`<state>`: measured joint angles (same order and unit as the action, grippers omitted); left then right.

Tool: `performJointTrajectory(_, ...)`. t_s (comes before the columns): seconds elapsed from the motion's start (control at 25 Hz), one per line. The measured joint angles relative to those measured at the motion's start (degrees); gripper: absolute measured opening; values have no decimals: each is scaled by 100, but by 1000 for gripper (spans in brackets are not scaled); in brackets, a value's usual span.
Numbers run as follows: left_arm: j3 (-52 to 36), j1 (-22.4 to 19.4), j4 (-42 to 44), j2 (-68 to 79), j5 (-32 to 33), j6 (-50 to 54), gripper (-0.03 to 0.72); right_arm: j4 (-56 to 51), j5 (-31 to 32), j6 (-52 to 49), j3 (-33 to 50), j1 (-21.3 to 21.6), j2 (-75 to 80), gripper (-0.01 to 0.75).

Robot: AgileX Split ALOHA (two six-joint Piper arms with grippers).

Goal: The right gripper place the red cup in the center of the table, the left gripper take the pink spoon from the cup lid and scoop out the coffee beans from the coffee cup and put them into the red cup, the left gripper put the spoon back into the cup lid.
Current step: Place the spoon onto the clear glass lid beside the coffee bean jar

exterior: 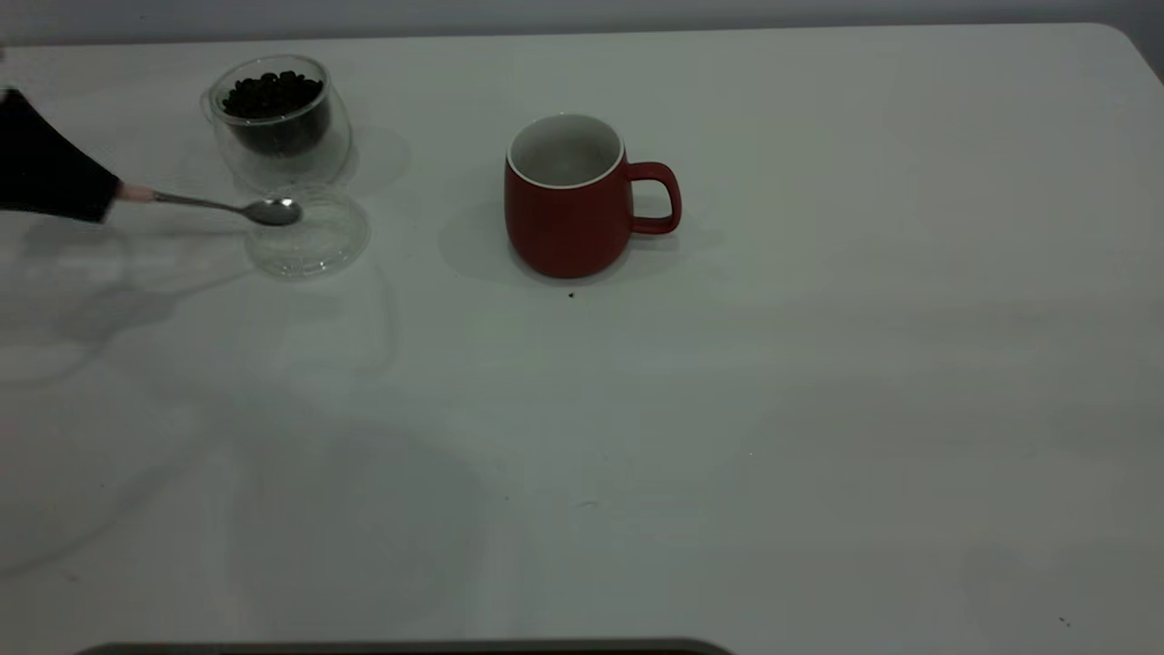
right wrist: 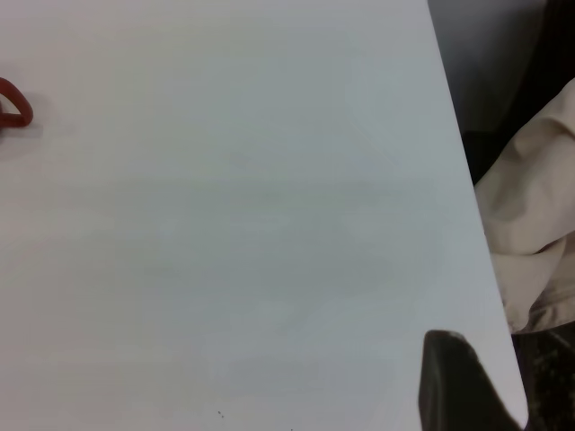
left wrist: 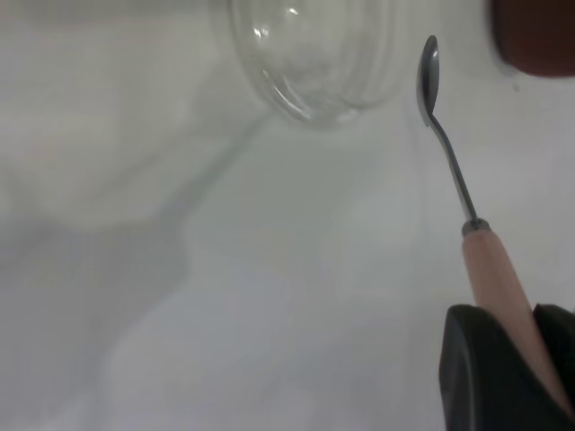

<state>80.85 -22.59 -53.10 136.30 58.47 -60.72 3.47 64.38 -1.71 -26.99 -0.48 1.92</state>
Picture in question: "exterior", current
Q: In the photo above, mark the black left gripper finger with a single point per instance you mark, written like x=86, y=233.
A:
x=45, y=173

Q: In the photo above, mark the red ceramic mug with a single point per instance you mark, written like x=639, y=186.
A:
x=559, y=232

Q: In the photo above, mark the dark coffee beans pile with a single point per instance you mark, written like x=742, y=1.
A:
x=273, y=105

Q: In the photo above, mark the clear glass lid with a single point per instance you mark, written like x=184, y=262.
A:
x=336, y=250

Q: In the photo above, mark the double-wall glass cup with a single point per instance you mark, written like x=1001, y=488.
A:
x=336, y=155

